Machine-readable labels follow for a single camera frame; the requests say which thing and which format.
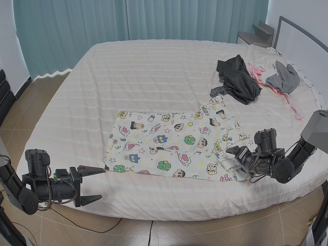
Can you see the grey bedside table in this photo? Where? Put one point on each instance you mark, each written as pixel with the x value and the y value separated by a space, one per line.
pixel 253 36

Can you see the pink garment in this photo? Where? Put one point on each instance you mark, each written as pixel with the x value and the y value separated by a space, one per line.
pixel 294 106

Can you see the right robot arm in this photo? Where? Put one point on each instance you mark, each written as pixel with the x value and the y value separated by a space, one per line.
pixel 289 163

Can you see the blue-green curtain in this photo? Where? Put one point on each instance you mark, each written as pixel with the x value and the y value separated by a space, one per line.
pixel 128 14

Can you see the bed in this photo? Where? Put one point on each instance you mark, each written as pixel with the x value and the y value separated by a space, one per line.
pixel 153 73

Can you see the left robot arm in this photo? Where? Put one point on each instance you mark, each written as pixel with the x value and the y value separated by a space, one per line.
pixel 28 198

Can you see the black garment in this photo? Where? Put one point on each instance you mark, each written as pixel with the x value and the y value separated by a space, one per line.
pixel 238 83

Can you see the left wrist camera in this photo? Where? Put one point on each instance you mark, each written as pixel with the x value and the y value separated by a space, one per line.
pixel 61 175

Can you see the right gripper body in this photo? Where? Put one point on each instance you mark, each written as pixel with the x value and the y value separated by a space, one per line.
pixel 256 164

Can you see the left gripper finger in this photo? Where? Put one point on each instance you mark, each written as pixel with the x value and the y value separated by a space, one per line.
pixel 88 201
pixel 88 170

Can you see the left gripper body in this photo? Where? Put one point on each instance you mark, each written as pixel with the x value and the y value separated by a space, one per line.
pixel 61 191

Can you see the white printed pyjama top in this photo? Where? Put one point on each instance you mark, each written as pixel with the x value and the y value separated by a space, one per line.
pixel 166 142

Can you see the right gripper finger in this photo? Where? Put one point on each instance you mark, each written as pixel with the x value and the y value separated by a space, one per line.
pixel 233 150

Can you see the dark grey garment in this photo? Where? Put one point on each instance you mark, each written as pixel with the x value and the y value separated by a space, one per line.
pixel 217 91

